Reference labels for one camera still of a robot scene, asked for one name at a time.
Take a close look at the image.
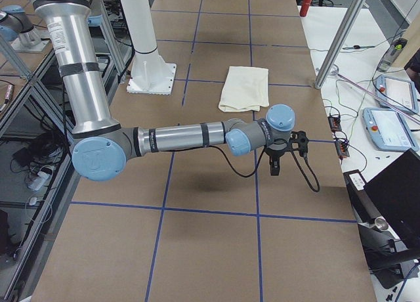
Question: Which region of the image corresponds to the far blue teach pendant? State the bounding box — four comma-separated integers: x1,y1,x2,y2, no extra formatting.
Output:
373,75,419,114

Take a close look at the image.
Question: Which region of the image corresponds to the orange relay board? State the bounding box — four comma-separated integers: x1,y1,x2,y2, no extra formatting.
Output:
334,138,350,160
327,114,342,133

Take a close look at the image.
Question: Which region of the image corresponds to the black monitor stand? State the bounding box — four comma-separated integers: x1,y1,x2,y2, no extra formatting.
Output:
343,149,419,289

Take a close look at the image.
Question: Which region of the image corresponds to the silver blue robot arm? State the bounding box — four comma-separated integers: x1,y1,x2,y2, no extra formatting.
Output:
1,5,34,42
33,0,297,181

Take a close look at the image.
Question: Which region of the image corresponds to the blue teach pendant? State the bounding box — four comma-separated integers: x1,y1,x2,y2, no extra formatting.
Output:
362,108,419,152
373,75,419,114

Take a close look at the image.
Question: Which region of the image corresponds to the white central mounting post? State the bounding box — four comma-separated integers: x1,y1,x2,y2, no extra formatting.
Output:
120,0,177,95

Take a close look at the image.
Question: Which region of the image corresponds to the white reacher grabber stick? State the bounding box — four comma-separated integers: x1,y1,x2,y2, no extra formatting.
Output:
326,64,420,125

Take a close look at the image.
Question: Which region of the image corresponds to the far orange relay board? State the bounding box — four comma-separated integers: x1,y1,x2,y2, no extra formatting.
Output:
327,114,342,133

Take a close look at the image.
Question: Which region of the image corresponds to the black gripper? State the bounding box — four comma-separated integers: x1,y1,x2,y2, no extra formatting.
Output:
265,144,286,176

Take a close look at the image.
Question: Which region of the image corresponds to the near orange relay board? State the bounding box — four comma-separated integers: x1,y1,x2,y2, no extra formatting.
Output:
334,138,350,160

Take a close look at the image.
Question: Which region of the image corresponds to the aluminium frame post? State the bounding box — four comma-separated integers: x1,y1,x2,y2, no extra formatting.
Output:
314,0,366,89

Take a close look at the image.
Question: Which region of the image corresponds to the clear drink bottle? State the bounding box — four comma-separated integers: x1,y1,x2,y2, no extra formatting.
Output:
376,37,408,73

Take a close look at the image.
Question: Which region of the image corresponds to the cream long sleeve shirt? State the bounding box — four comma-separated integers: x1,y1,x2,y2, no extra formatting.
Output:
219,66,269,112

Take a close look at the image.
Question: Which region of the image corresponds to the near blue teach pendant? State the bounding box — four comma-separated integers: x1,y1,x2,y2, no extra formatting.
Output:
362,108,419,152

